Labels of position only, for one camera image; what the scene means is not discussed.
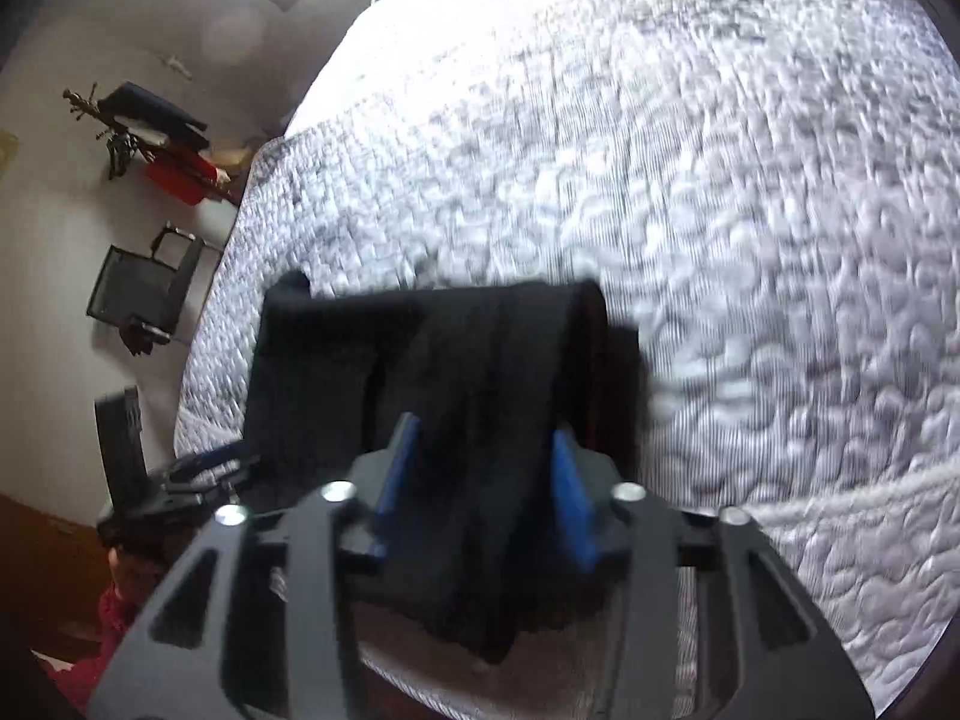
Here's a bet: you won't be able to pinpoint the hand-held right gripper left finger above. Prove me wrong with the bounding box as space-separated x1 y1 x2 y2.
85 411 422 720

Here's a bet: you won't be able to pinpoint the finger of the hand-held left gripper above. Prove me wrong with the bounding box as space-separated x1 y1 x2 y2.
171 444 262 481
165 477 248 509

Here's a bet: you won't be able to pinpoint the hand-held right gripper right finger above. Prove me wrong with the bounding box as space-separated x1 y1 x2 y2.
552 426 877 720

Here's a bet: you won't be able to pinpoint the black pants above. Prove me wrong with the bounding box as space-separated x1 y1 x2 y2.
241 270 650 665

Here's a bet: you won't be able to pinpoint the person's left hand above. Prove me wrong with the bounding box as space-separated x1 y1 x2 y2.
109 544 170 604

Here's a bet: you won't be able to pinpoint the black mesh chair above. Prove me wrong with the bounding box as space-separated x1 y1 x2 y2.
85 222 206 356

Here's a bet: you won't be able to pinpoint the person's red clothing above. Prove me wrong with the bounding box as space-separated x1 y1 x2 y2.
45 586 163 713

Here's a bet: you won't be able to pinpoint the white quilted bedspread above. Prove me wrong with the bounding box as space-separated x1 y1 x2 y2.
174 0 960 713

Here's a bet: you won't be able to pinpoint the red bag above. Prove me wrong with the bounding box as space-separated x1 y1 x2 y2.
144 150 223 206

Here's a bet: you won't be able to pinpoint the beige cardboard box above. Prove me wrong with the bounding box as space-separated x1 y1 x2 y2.
207 136 265 178

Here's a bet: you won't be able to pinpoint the coat rack with dark clothes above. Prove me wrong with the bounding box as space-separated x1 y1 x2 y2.
63 79 211 182

